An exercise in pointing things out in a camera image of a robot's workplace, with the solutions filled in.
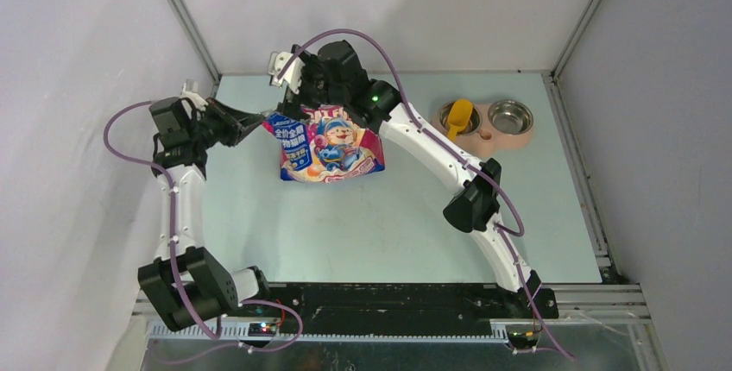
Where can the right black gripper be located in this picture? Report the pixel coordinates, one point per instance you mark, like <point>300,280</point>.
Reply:
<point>293,100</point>

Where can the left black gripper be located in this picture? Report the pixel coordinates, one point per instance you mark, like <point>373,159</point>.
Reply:
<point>245,122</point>

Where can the colourful pet food bag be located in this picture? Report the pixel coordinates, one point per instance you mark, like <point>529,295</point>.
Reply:
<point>326,147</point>

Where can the pink double bowl stand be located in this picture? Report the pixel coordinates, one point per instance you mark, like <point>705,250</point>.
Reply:
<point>486,140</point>

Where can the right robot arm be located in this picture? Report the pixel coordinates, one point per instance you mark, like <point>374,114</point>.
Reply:
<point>475,184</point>

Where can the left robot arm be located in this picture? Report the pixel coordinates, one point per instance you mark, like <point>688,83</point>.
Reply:
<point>184,282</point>

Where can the yellow plastic scoop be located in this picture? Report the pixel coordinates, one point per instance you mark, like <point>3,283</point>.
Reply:
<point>458,117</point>

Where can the left steel bowl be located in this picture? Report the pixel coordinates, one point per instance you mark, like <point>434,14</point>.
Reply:
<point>472,126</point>

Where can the steel bowl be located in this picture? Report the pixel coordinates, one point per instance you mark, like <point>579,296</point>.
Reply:
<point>472,126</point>
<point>510,117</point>

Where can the right steel bowl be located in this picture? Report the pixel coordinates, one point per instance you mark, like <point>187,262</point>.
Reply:
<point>510,117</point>

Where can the left electronics board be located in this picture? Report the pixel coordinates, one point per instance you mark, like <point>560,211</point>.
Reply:
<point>262,329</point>

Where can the electronics board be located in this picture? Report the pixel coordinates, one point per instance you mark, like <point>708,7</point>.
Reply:
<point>523,342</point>
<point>262,329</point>

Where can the right electronics board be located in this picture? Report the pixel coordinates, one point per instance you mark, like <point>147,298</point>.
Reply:
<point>523,342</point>

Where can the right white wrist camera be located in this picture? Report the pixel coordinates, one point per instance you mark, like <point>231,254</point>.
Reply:
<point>285,69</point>

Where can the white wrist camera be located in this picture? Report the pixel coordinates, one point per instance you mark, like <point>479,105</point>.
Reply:
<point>190,92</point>
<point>285,69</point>

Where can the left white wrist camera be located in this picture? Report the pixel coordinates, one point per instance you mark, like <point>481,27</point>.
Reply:
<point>190,92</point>

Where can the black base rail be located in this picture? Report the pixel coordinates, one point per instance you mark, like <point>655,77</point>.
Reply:
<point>401,309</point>

